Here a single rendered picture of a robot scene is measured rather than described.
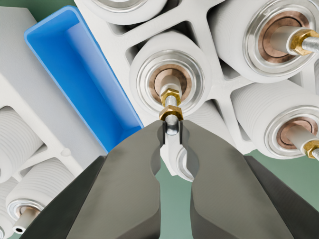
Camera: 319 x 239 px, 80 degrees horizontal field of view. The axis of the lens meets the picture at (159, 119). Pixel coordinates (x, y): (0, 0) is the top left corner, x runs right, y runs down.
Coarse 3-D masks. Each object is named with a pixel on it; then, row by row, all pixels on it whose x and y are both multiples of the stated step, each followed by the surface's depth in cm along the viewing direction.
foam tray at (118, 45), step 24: (168, 0) 33; (192, 0) 24; (216, 0) 23; (96, 24) 25; (144, 24) 25; (168, 24) 25; (192, 24) 25; (120, 48) 26; (120, 72) 28; (216, 72) 28; (312, 72) 27; (216, 96) 29; (144, 120) 32; (168, 144) 34; (240, 144) 33; (168, 168) 37
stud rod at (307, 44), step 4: (304, 40) 15; (308, 40) 15; (312, 40) 14; (316, 40) 14; (304, 44) 15; (308, 44) 15; (312, 44) 14; (316, 44) 14; (304, 48) 15; (308, 48) 15; (312, 48) 14; (316, 48) 14; (316, 52) 14
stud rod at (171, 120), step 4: (168, 96) 17; (172, 96) 17; (168, 100) 16; (172, 100) 16; (176, 100) 17; (168, 104) 16; (172, 104) 15; (176, 104) 16; (168, 116) 14; (172, 116) 14; (176, 116) 14; (168, 120) 13; (172, 120) 13; (176, 120) 13; (168, 124) 13; (172, 124) 13; (176, 124) 13; (168, 128) 13; (172, 128) 13; (176, 128) 13; (168, 132) 13; (172, 132) 13; (176, 132) 13
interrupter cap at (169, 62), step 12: (156, 60) 20; (168, 60) 20; (180, 60) 20; (192, 60) 20; (144, 72) 20; (156, 72) 20; (168, 72) 21; (180, 72) 21; (192, 72) 20; (144, 84) 21; (156, 84) 21; (180, 84) 21; (192, 84) 21; (204, 84) 21; (144, 96) 22; (156, 96) 22; (192, 96) 22; (156, 108) 22; (192, 108) 22
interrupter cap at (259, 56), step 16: (272, 0) 17; (288, 0) 17; (304, 0) 17; (256, 16) 18; (272, 16) 18; (288, 16) 18; (304, 16) 18; (256, 32) 18; (272, 32) 18; (256, 48) 19; (272, 48) 19; (256, 64) 20; (272, 64) 20; (288, 64) 20; (304, 64) 19
